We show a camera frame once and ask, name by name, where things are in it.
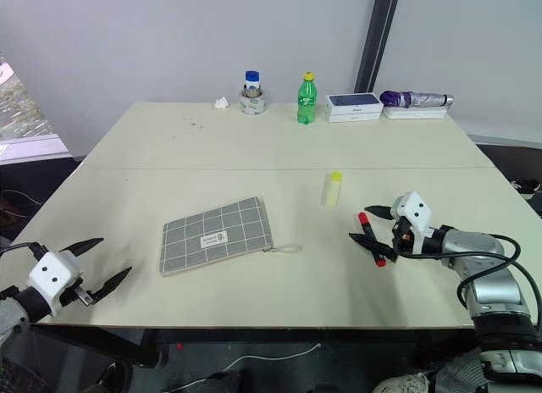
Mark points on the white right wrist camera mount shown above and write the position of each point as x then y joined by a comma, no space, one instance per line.
414,211

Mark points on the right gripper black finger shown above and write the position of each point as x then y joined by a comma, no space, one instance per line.
374,245
381,211

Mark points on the grey checked pencil pouch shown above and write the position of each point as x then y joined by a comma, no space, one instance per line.
216,236

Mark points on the black marker with red caps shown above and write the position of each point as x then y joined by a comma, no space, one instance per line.
367,232

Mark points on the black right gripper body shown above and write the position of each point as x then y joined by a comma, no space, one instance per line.
403,236

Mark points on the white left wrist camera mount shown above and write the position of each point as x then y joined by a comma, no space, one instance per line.
53,271

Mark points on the grey knit cloth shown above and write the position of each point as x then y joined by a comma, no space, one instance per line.
459,374

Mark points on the white sneaker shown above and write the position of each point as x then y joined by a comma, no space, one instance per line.
402,383

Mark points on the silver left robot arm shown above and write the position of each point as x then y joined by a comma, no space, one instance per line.
9,314

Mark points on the black mesh chair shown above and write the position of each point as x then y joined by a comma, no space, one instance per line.
51,372

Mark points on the dark grey wall pillar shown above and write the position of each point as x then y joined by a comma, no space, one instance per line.
374,37

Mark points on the white box with dark lid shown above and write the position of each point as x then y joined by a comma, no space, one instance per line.
353,103

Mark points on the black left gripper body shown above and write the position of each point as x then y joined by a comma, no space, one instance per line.
84,296

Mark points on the white tape roll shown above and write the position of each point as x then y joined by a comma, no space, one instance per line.
253,105

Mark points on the crumpled white tissue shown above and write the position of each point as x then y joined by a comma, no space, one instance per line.
220,103

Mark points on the black table frame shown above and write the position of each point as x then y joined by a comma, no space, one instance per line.
254,334

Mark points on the window with sill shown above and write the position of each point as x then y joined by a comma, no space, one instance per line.
21,109

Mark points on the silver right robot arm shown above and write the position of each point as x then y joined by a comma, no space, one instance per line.
487,283

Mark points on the black shoe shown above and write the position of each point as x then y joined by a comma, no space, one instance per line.
527,187

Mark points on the purple folded umbrella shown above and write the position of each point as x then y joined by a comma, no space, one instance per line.
415,98

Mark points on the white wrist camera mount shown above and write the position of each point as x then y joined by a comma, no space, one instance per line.
53,271
414,211

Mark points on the green plastic soda bottle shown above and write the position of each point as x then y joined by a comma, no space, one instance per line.
307,103

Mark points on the small bottle with blue cap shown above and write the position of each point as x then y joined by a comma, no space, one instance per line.
252,81

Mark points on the yellow glue stick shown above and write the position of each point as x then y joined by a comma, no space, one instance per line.
331,192

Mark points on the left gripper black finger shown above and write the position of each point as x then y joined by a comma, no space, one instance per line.
111,283
84,245

